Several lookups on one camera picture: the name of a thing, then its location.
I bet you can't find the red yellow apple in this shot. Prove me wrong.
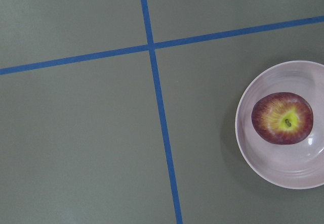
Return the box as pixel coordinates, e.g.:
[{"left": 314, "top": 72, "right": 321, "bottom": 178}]
[{"left": 251, "top": 92, "right": 314, "bottom": 145}]

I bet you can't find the pink plate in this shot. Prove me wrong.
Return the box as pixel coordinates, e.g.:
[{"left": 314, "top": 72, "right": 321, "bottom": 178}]
[{"left": 235, "top": 61, "right": 323, "bottom": 189}]

